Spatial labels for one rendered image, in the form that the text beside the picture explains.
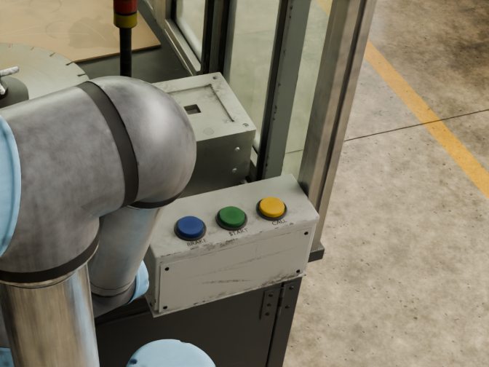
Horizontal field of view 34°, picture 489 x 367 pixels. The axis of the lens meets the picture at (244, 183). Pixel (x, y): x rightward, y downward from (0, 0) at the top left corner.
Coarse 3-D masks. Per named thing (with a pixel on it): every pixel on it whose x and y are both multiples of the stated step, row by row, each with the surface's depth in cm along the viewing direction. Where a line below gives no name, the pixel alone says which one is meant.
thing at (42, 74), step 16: (0, 48) 145; (16, 48) 146; (32, 48) 146; (0, 64) 142; (16, 64) 142; (32, 64) 143; (48, 64) 143; (64, 64) 144; (32, 80) 139; (48, 80) 140; (64, 80) 140; (80, 80) 141; (32, 96) 136
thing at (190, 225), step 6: (186, 216) 125; (192, 216) 125; (180, 222) 124; (186, 222) 124; (192, 222) 124; (198, 222) 124; (180, 228) 123; (186, 228) 123; (192, 228) 123; (198, 228) 124; (186, 234) 123; (192, 234) 123; (198, 234) 123
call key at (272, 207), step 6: (264, 198) 130; (270, 198) 130; (276, 198) 130; (264, 204) 129; (270, 204) 129; (276, 204) 129; (282, 204) 129; (264, 210) 128; (270, 210) 128; (276, 210) 128; (282, 210) 128; (270, 216) 128; (276, 216) 128
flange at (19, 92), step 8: (8, 80) 137; (16, 80) 137; (8, 88) 135; (16, 88) 136; (24, 88) 136; (0, 96) 132; (8, 96) 134; (16, 96) 134; (24, 96) 135; (0, 104) 132; (8, 104) 132
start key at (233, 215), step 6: (222, 210) 127; (228, 210) 127; (234, 210) 127; (240, 210) 127; (222, 216) 126; (228, 216) 126; (234, 216) 126; (240, 216) 126; (222, 222) 126; (228, 222) 125; (234, 222) 125; (240, 222) 126
